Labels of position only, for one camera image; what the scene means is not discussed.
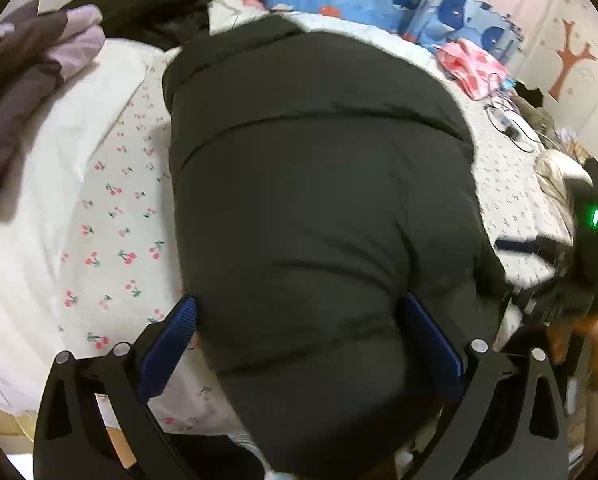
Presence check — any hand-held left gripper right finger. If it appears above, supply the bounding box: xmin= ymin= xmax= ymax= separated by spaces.
xmin=403 ymin=291 xmax=572 ymax=480

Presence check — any purple garment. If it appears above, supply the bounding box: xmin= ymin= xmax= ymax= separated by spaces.
xmin=0 ymin=2 xmax=106 ymax=211

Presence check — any tree wall sticker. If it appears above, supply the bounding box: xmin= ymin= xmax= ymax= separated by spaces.
xmin=546 ymin=20 xmax=598 ymax=103

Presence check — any cherry print bed sheet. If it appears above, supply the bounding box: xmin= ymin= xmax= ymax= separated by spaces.
xmin=54 ymin=10 xmax=580 ymax=436

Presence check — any large black puffer jacket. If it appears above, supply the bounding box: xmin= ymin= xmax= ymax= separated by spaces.
xmin=161 ymin=14 xmax=512 ymax=480

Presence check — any crumpled black jacket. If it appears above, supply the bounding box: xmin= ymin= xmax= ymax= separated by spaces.
xmin=61 ymin=0 xmax=220 ymax=52

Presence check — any pink red patterned cloth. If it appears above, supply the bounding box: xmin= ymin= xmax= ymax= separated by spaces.
xmin=435 ymin=40 xmax=511 ymax=102

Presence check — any black cable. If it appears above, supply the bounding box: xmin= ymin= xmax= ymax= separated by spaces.
xmin=484 ymin=96 xmax=545 ymax=154

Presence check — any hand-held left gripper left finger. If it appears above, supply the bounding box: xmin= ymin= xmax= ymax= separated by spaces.
xmin=31 ymin=294 xmax=200 ymax=480

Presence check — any white duvet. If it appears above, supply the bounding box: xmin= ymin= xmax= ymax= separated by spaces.
xmin=0 ymin=0 xmax=260 ymax=416

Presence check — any dark olive cloth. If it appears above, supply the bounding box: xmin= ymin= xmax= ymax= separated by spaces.
xmin=510 ymin=85 xmax=556 ymax=132

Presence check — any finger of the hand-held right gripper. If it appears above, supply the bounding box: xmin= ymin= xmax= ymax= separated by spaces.
xmin=508 ymin=272 xmax=563 ymax=307
xmin=494 ymin=238 xmax=561 ymax=262

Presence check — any beige garment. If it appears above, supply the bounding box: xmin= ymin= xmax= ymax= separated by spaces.
xmin=534 ymin=142 xmax=596 ymax=241

